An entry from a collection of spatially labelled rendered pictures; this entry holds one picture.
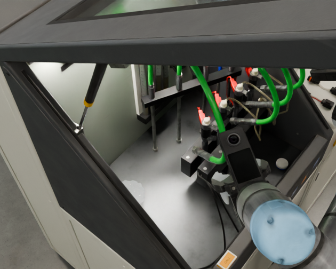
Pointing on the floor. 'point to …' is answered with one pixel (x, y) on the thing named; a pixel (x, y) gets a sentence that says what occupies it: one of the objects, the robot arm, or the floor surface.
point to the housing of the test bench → (24, 139)
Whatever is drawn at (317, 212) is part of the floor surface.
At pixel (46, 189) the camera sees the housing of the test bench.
